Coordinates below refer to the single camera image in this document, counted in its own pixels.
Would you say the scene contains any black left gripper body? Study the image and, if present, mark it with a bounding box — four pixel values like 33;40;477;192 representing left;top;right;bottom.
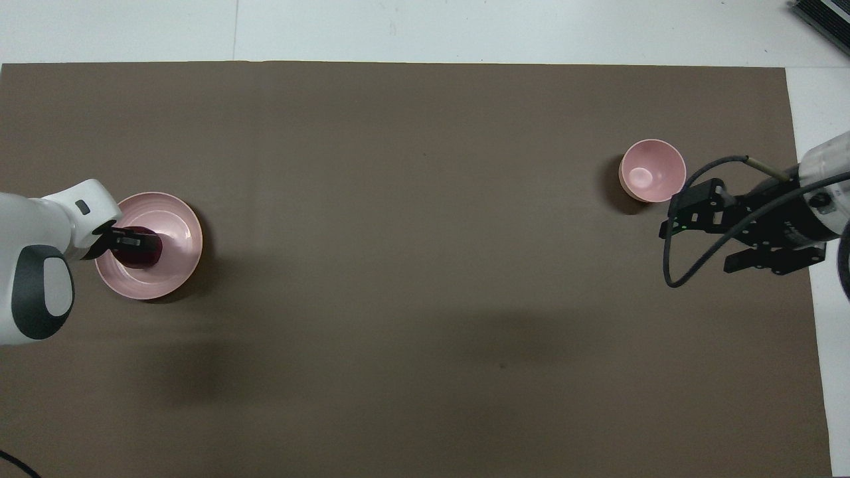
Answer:
83;222;120;261

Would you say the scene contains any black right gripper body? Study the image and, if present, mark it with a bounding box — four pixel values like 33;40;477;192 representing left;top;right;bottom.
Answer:
734;174;827;250

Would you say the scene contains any dark red apple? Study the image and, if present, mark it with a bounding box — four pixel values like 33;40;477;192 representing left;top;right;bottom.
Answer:
113;226;164;270

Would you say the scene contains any pink plate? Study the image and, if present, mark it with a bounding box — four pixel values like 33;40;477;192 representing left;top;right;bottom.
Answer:
94;192;203;301

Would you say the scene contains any pink bowl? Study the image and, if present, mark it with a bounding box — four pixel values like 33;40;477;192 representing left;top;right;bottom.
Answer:
619;139;687;204

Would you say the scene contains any black ribbed device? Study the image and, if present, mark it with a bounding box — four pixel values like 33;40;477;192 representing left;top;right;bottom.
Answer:
789;0;850;57

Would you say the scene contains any brown table mat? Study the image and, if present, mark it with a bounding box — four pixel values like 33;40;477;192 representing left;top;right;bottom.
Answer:
0;61;833;478

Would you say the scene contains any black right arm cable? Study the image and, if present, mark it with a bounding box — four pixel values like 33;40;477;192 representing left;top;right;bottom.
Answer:
664;156;850;288

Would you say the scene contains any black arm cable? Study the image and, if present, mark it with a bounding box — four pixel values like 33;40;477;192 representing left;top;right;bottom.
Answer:
0;450;42;478
664;156;850;288

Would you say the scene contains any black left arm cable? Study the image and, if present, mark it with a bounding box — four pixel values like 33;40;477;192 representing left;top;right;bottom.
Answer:
0;450;42;478

